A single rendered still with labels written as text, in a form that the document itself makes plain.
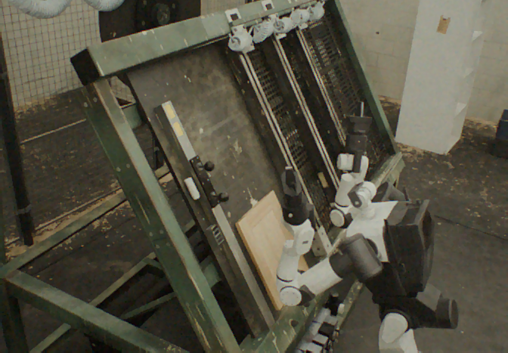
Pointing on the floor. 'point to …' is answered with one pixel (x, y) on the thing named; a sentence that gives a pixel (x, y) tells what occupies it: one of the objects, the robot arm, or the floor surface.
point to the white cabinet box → (444, 57)
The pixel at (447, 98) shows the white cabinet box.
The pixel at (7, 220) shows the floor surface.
